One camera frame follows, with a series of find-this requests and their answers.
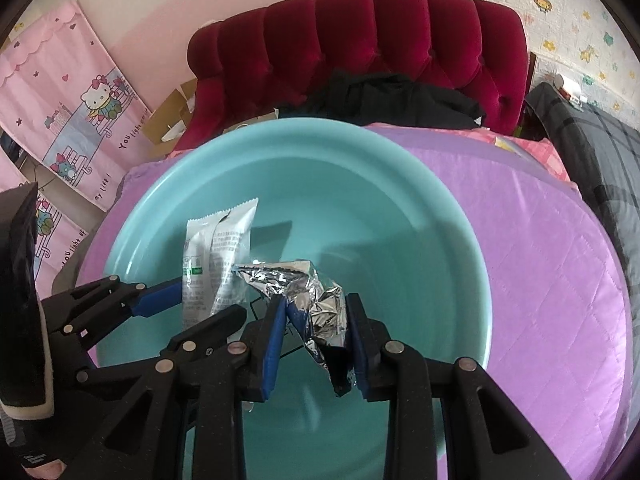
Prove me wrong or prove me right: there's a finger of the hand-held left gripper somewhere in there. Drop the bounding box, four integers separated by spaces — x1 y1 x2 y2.
75 305 248 386
42 276 183 353

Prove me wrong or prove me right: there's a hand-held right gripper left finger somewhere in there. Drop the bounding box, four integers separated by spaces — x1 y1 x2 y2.
65 294 291 480

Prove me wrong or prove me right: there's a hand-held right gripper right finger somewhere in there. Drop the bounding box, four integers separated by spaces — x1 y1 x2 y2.
345 292 573 480

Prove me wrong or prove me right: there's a silver foil packet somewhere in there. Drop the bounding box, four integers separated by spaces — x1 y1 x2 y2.
234 259 358 398

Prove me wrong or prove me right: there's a white green snack packet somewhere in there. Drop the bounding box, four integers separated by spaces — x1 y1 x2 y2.
181 197 260 328

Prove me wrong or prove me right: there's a teal plastic basin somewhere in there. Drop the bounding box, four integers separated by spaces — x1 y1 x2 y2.
79 117 493 480

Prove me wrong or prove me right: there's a person's left hand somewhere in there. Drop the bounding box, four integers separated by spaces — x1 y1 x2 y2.
26 461 67 480

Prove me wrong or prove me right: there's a cardboard box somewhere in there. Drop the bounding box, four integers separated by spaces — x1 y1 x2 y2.
142 79 201 158

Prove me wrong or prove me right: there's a pink cartoon cat curtain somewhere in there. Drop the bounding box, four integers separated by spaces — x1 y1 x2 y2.
0 0 153 286

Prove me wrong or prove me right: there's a purple quilted blanket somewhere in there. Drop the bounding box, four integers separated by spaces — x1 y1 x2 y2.
80 125 632 480

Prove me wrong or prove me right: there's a black clothing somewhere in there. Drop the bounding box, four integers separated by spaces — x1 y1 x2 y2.
277 69 487 130

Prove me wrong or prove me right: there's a pink printed cloth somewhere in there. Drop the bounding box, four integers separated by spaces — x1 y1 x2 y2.
452 127 581 186

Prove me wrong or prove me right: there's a grey plaid bedding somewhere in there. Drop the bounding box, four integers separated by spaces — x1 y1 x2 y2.
525 82 640 281

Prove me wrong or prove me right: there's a red velvet tufted headboard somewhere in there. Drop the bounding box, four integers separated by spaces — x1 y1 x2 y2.
172 0 530 153

